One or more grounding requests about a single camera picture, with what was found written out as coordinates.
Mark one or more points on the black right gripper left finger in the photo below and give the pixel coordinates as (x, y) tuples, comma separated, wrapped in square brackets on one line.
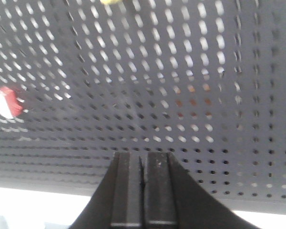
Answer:
[(117, 203)]

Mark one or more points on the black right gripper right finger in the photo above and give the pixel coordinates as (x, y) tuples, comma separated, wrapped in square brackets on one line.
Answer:
[(173, 200)]

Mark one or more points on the white standing desk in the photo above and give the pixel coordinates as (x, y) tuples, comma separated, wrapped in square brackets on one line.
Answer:
[(27, 209)]

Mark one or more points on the black perforated pegboard panel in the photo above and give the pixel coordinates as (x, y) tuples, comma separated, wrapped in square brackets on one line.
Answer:
[(202, 79)]

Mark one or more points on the white red toggle switch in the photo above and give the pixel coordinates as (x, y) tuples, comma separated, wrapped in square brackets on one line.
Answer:
[(9, 105)]

